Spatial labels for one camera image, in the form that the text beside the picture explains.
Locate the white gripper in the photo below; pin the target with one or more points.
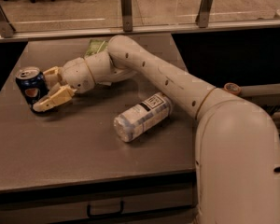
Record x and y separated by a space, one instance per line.
76 75

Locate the blue pepsi can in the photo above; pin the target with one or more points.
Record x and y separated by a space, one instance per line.
32 84

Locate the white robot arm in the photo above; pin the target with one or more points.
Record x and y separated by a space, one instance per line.
237 146

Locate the clear plastic water bottle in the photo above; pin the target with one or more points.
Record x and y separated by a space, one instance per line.
138 119

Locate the green chip bag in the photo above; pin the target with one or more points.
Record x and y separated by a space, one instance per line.
96 46

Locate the grey cabinet drawer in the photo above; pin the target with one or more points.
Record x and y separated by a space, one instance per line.
172 206

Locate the orange tape roll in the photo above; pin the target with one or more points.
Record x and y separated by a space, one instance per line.
232 88

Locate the left metal glass bracket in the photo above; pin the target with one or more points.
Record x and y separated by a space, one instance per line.
6 28

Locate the metal glass bracket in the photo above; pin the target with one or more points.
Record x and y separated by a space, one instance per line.
203 15
127 15
6 28

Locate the middle metal glass bracket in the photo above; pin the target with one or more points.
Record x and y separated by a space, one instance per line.
127 15

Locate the black drawer handle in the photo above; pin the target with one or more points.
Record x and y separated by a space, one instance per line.
104 209

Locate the right metal glass bracket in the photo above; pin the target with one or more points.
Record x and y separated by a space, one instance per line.
203 15

